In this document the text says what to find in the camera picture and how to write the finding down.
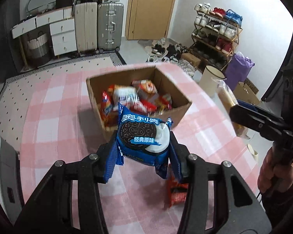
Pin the open cardboard box on floor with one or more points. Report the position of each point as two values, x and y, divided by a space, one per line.
247 92

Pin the person's right hand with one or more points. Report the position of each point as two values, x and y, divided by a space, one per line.
269 170

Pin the bread packet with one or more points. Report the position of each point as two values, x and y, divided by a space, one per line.
229 100

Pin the yellow noodle snack bag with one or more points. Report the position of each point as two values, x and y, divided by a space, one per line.
124 94

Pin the purple bag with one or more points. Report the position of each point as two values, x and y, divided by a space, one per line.
238 70

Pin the pink checked tablecloth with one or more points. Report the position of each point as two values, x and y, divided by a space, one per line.
61 125

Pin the grey white laundry basket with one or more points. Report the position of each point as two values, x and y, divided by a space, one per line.
39 50

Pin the white dotted floor rug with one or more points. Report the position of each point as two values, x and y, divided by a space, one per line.
16 93

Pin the beige suitcase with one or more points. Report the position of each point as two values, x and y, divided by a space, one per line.
85 15

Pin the wooden shoe rack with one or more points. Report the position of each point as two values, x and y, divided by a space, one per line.
216 34

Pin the grey side cabinet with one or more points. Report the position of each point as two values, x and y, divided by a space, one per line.
11 196

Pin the white drawer desk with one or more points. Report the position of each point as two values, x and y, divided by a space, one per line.
61 24

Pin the brown cardboard box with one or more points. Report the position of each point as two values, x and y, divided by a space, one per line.
172 101

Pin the wooden door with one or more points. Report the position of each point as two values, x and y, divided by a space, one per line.
148 19

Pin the red snack packet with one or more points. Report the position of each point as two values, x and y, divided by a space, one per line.
176 192

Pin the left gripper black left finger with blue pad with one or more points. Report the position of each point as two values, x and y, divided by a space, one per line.
67 199

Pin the small brown box by shoes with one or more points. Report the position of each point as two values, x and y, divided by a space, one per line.
193 60

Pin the silver suitcase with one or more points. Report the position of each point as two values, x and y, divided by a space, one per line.
109 26

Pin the cream trash bin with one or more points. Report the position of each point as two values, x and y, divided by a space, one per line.
210 78

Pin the red white snack bag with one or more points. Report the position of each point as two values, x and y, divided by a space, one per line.
146 90

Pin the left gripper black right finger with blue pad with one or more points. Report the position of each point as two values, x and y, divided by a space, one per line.
218 199

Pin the blue Oreo packet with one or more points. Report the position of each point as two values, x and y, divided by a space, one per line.
141 138

